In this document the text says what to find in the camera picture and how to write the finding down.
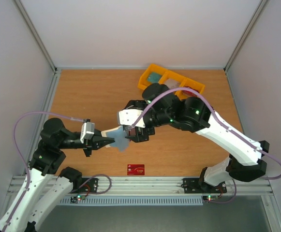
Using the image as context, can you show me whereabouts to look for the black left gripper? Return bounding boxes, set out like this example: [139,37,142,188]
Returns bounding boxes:
[59,129,116,157]

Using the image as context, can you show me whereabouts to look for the red VIP card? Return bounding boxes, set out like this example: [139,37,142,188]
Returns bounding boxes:
[127,164,145,175]

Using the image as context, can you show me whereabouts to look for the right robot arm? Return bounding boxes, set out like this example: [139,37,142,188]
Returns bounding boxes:
[118,83,269,193]

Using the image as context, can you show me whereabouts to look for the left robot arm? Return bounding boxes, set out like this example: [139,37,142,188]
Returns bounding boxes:
[0,118,115,232]

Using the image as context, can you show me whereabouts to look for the teal card in bin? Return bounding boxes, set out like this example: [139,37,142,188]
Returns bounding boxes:
[147,72,163,83]

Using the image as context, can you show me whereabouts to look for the left circuit board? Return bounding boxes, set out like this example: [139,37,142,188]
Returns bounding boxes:
[70,195,86,203]

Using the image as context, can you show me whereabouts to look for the circuit board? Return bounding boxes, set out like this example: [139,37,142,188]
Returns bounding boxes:
[70,195,86,203]
[203,195,222,202]

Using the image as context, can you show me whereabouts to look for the yellow plastic bin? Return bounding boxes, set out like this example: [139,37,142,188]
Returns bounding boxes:
[137,64,205,94]

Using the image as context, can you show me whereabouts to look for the right circuit board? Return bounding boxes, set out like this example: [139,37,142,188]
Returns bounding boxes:
[203,195,222,202]

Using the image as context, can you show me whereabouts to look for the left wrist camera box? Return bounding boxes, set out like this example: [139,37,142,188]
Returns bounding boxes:
[80,119,95,143]

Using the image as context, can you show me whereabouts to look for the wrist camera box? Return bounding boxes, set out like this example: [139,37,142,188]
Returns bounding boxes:
[118,109,146,131]
[80,119,95,143]

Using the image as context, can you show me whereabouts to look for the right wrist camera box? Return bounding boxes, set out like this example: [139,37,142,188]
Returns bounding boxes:
[118,109,146,131]

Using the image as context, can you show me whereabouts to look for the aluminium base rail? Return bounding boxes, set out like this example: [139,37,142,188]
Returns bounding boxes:
[8,175,274,195]

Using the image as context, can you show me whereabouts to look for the grey slotted cable duct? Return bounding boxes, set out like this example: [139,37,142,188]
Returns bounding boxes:
[58,196,203,206]

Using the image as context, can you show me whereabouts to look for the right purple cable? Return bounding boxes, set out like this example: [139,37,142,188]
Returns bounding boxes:
[125,87,281,181]

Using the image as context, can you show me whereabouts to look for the purple cable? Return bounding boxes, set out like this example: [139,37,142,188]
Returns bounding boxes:
[1,111,87,232]
[125,87,281,181]

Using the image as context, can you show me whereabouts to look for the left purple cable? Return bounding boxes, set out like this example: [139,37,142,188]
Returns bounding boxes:
[1,111,87,232]

